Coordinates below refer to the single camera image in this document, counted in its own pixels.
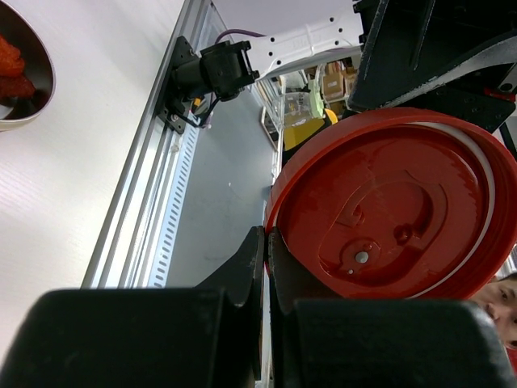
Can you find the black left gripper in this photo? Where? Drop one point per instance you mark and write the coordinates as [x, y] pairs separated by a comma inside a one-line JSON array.
[[453, 57]]

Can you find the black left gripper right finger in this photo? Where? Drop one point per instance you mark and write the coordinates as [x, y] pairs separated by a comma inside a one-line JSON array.
[[320, 339]]

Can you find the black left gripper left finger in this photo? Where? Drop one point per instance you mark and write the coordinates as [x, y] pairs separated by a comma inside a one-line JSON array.
[[203, 336]]

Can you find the red round lid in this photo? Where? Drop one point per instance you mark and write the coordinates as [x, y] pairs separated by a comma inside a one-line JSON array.
[[398, 203]]

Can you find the red chicken drumstick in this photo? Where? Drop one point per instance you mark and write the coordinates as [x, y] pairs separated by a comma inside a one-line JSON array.
[[14, 83]]

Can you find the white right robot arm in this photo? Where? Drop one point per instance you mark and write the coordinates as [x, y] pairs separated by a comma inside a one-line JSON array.
[[286, 36]]

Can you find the cardboard boxes on shelf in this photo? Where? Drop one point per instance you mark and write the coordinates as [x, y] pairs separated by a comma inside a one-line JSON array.
[[336, 79]]

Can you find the person face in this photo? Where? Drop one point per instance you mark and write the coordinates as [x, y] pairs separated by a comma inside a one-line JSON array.
[[498, 299]]

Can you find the red-banded steel bowl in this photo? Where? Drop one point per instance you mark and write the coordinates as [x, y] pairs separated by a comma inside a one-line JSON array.
[[27, 73]]

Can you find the aluminium front rail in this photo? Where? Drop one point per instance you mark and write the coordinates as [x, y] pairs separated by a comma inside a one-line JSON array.
[[124, 251]]

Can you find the slotted cable duct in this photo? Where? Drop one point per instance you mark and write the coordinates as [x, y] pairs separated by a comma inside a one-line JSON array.
[[173, 190]]

